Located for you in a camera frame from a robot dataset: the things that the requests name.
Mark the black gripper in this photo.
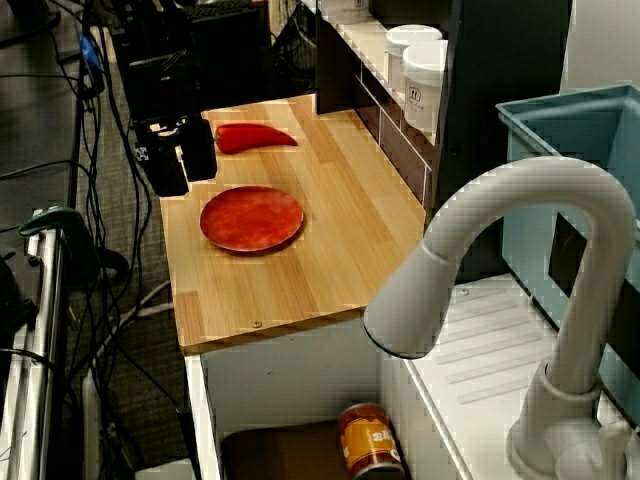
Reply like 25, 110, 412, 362
122, 49, 219, 198

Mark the red toy pepper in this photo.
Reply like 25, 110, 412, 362
212, 122, 299, 155

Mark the red round plate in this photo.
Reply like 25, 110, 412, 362
199, 185, 306, 254

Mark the black equipment box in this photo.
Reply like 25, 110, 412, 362
190, 7, 274, 102

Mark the green clamp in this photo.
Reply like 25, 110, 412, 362
18, 205, 102, 282

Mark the black keyboard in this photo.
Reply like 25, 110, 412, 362
185, 2, 262, 22

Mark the black shelf end panel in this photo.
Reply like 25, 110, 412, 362
314, 14, 362, 117

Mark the white shelf ledge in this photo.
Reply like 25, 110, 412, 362
319, 13, 441, 147

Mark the white jar with label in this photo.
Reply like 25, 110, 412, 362
401, 39, 449, 135

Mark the plain white jar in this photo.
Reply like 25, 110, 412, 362
384, 23, 444, 87

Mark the white toy sink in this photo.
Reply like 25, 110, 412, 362
183, 273, 640, 480

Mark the brown board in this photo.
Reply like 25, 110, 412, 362
221, 420, 352, 480

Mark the black upright panel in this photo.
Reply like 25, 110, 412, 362
433, 0, 572, 282

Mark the orange soup can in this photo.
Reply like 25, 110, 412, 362
335, 402, 406, 480

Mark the teal plastic bin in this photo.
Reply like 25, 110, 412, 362
495, 84, 640, 427

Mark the white curved faucet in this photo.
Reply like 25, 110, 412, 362
363, 156, 637, 480

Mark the black cable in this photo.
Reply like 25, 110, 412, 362
0, 157, 90, 182
99, 54, 154, 314
0, 346, 59, 389

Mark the blue cable connector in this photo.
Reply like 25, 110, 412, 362
79, 32, 104, 70

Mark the white cable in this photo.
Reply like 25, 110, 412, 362
93, 278, 177, 352

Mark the black wire mesh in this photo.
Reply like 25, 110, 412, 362
272, 0, 319, 96

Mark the aluminium frame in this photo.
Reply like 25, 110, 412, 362
9, 227, 69, 480

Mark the black handle rod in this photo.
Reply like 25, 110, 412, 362
174, 406, 202, 480

